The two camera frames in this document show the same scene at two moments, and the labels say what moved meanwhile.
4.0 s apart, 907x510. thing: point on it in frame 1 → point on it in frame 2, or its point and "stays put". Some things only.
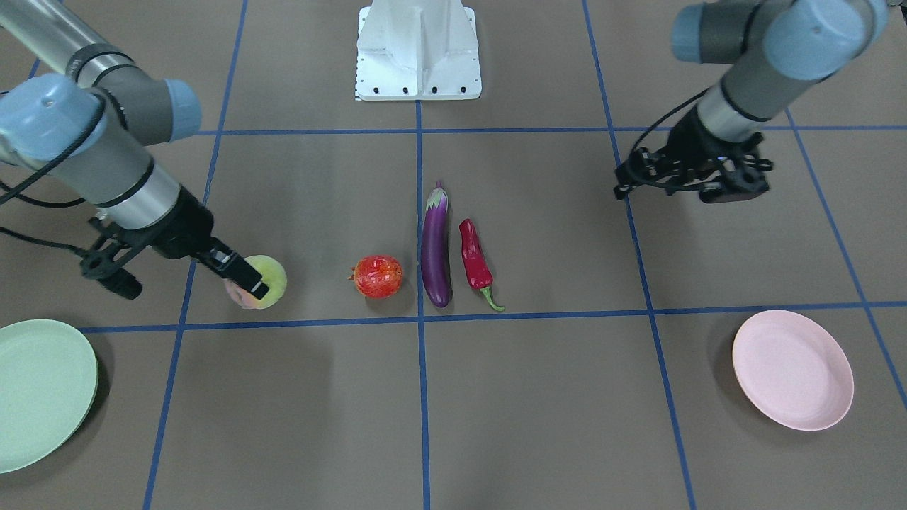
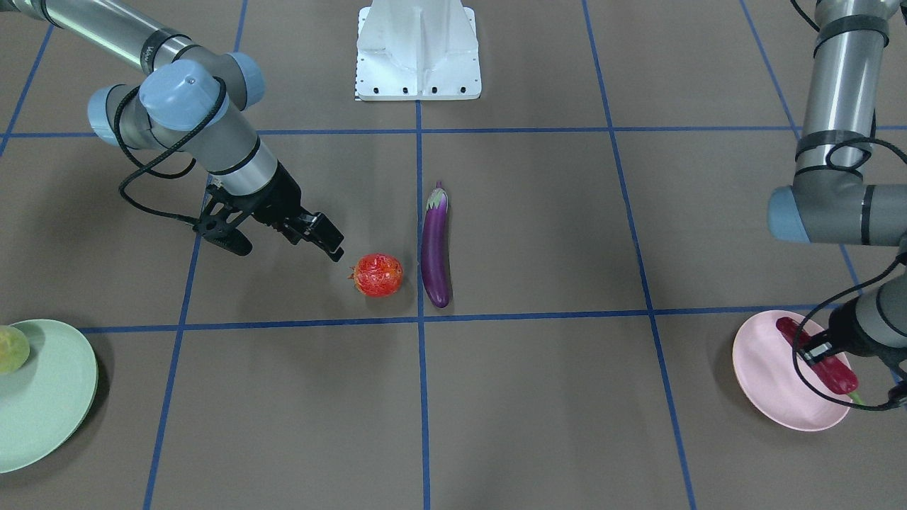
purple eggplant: [436, 253] stays put
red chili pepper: [477, 265] → [833, 371]
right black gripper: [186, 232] → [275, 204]
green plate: [49, 380] stays put
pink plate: [792, 371] stays put
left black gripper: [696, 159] → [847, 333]
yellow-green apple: [273, 276] → [14, 348]
